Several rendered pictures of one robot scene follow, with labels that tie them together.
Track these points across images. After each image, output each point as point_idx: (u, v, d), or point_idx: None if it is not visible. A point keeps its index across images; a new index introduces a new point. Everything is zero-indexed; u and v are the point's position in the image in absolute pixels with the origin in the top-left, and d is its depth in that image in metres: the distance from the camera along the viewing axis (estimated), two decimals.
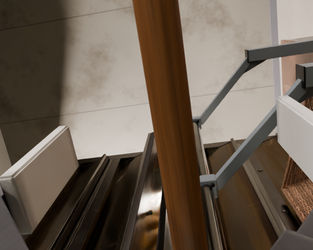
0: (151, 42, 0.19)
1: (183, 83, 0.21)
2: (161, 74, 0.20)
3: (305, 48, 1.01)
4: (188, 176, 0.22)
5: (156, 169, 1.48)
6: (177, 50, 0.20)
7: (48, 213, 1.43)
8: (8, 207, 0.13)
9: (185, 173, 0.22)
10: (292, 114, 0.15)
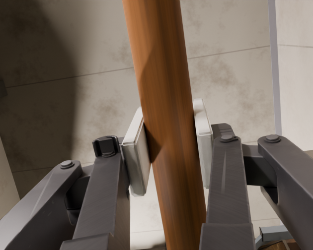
0: (146, 49, 0.15)
1: (186, 100, 0.16)
2: (158, 89, 0.16)
3: None
4: (193, 212, 0.18)
5: None
6: (179, 59, 0.16)
7: None
8: (126, 171, 0.15)
9: (190, 209, 0.18)
10: (194, 114, 0.18)
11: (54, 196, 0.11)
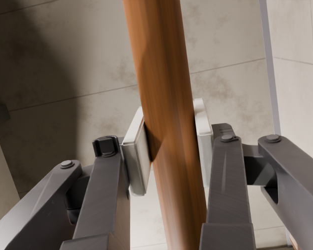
0: (146, 49, 0.15)
1: (187, 100, 0.17)
2: (159, 89, 0.16)
3: None
4: (194, 212, 0.18)
5: None
6: (179, 59, 0.16)
7: None
8: (127, 171, 0.15)
9: (191, 209, 0.18)
10: (194, 114, 0.18)
11: (54, 196, 0.11)
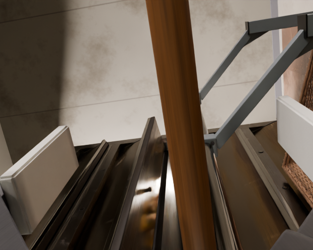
0: (166, 55, 0.21)
1: (195, 92, 0.22)
2: (174, 84, 0.22)
3: None
4: (198, 178, 0.24)
5: (156, 151, 1.46)
6: (190, 62, 0.21)
7: None
8: (8, 207, 0.13)
9: (196, 176, 0.24)
10: (292, 114, 0.15)
11: None
